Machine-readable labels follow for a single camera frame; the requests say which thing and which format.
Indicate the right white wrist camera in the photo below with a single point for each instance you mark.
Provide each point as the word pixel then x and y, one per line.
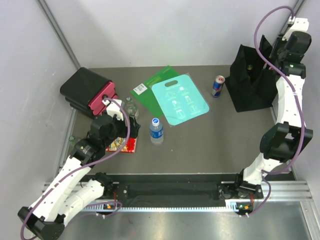
pixel 295 24

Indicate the clear empty plastic bottle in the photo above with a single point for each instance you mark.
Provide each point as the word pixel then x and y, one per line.
pixel 131 108

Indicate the black canvas bag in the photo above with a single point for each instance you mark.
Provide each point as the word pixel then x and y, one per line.
pixel 254 89

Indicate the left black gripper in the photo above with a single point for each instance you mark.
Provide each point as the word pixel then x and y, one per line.
pixel 134 127

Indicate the black and pink case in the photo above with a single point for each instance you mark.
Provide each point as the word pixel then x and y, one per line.
pixel 85 91

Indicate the teal folding board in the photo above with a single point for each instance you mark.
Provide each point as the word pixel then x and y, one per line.
pixel 179 99

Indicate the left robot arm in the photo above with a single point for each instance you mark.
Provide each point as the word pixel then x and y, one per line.
pixel 48 216

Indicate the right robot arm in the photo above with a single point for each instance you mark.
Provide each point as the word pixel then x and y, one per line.
pixel 289 136

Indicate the clear water bottle blue cap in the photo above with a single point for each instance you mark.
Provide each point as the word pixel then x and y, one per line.
pixel 156 131

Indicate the red illustrated book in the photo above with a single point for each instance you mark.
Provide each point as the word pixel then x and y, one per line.
pixel 130 146

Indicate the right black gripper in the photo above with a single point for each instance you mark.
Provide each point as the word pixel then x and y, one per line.
pixel 279 42

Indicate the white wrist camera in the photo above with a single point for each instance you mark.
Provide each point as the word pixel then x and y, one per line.
pixel 295 24
pixel 113 109

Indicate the red bull can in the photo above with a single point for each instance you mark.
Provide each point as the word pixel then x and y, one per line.
pixel 217 86

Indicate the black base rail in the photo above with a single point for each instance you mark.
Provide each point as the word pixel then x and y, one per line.
pixel 175 190

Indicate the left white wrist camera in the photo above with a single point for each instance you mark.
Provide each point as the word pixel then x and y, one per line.
pixel 113 109

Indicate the green plastic board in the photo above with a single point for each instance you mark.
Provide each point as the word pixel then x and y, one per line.
pixel 144 94

